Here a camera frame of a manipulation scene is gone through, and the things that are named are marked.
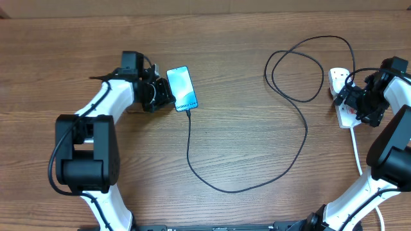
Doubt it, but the black USB charging cable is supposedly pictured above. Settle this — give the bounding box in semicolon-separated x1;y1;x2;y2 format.
185;35;356;194

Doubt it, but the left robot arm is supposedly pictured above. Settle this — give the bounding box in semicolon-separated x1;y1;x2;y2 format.
48;51;175;230

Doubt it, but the Samsung Galaxy smartphone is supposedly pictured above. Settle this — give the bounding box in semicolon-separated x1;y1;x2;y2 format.
166;66;198;112

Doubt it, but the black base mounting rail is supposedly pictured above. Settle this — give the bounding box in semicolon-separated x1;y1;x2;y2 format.
131;220;305;231

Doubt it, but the white power strip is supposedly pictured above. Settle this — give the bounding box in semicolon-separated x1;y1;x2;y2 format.
328;67;361;128

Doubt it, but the brown cardboard backdrop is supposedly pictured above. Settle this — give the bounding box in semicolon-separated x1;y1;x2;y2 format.
1;0;410;19

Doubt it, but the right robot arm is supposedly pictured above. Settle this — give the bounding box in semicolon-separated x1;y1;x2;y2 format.
289;56;410;230

